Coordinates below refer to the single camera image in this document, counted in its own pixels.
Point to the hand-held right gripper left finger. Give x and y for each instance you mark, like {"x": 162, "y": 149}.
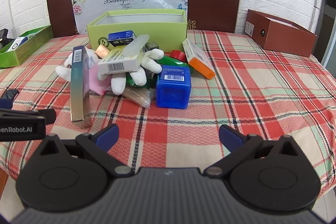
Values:
{"x": 109, "y": 135}

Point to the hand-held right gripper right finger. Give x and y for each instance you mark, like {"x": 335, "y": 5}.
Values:
{"x": 231, "y": 136}

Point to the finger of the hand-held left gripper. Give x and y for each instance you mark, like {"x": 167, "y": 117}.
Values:
{"x": 9, "y": 94}
{"x": 3, "y": 104}

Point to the white sock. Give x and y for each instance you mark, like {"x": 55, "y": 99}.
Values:
{"x": 120, "y": 82}

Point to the tall teal silver box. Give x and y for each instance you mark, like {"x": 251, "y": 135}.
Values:
{"x": 77, "y": 82}

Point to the white box with barcode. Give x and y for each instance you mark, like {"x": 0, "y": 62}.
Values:
{"x": 118, "y": 66}

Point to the blue plastic container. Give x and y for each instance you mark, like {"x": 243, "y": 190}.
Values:
{"x": 173, "y": 92}

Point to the rose gold small box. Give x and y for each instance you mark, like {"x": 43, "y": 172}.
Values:
{"x": 101, "y": 50}

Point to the orange and white box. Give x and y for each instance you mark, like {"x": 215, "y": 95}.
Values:
{"x": 197, "y": 56}

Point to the translucent plastic case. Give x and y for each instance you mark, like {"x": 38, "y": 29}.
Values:
{"x": 136, "y": 45}

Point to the green package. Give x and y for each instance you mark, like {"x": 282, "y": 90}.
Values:
{"x": 174, "y": 61}

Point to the red tape roll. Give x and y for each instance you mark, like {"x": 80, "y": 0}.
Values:
{"x": 178, "y": 56}

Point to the small grey cube box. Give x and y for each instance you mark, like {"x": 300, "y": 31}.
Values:
{"x": 152, "y": 46}

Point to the small blue white box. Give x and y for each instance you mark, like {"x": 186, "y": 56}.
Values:
{"x": 119, "y": 35}

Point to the light green cardboard box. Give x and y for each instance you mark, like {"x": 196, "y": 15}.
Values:
{"x": 162, "y": 32}

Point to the plaid bedsheet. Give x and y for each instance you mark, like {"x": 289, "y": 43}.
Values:
{"x": 236, "y": 98}

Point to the green box lid tray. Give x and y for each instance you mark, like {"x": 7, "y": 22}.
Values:
{"x": 29, "y": 48}

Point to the white box with blue circle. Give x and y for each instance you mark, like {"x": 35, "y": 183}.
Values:
{"x": 17, "y": 44}

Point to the black item in tray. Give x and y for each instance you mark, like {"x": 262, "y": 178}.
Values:
{"x": 4, "y": 37}

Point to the brown cardboard box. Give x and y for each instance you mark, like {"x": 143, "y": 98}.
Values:
{"x": 283, "y": 37}

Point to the grey door frame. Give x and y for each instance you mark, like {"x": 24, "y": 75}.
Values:
{"x": 329, "y": 16}

